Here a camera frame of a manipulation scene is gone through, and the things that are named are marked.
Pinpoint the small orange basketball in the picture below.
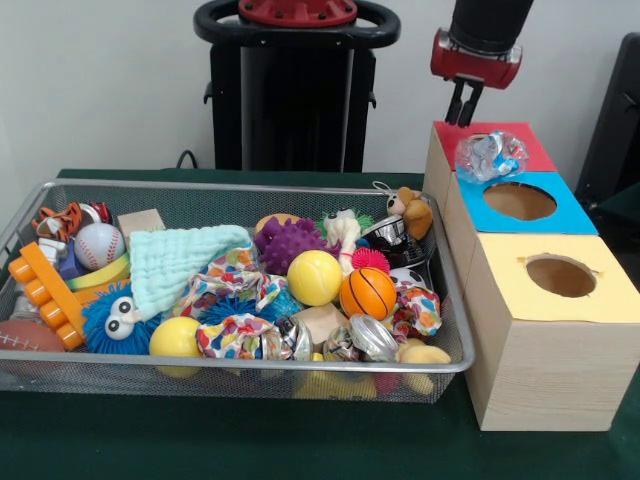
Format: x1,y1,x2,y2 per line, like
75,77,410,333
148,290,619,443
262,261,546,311
339,267,398,321

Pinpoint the blue fuzzy toy with eyes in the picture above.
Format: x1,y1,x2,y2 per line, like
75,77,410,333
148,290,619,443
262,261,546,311
82,282,166,356

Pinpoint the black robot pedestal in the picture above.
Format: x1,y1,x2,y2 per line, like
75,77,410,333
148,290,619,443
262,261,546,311
194,0,401,173

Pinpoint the black office chair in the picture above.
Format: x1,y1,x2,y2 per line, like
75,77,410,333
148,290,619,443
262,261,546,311
575,33,640,226

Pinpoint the white baseball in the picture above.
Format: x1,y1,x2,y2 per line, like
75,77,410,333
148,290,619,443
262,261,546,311
74,222,126,271

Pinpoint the colourful polka dot cloth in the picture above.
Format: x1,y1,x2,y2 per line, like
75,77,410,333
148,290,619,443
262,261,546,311
170,245,301,321

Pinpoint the plain yellow ball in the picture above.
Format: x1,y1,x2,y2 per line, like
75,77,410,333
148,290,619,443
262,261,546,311
149,316,203,361

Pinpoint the dark green table cloth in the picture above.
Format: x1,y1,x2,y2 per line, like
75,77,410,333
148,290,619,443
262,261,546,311
0,168,640,480

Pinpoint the clear mesh bin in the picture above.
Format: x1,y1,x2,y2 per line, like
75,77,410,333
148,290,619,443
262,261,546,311
0,178,476,404

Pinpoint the mint green knitted cloth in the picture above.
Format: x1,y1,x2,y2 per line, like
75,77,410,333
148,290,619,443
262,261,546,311
128,225,253,321

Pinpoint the orange plastic building block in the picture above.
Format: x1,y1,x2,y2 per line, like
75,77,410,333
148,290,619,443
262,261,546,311
8,242,89,351

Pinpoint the small brown football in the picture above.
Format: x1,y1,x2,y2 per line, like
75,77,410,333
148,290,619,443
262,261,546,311
0,319,66,376

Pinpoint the wooden box with three holes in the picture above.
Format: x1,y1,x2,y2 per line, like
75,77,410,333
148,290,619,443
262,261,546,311
422,121,640,433

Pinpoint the purple spiky ball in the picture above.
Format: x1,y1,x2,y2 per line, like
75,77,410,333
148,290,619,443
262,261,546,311
253,216,339,276

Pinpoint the yellow tennis ball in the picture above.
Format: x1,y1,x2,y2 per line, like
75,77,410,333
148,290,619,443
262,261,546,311
287,250,344,307

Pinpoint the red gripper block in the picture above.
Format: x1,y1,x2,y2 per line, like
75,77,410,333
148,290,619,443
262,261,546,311
430,28,524,129

